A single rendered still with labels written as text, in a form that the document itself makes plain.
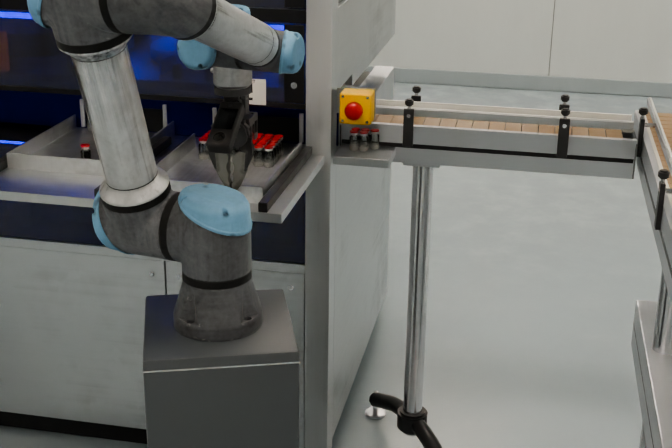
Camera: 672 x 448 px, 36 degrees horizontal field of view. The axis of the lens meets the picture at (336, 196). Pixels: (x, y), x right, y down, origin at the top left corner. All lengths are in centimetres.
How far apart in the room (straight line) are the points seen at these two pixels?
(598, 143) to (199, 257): 109
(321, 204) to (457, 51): 463
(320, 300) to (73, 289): 64
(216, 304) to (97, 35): 48
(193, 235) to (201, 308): 12
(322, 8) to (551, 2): 467
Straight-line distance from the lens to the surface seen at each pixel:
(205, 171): 225
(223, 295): 170
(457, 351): 340
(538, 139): 241
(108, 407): 283
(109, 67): 158
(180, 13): 149
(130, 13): 148
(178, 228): 168
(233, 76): 197
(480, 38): 694
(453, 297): 377
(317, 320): 253
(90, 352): 277
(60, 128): 256
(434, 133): 242
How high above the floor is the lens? 157
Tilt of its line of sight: 19 degrees down
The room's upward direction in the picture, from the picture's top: 1 degrees clockwise
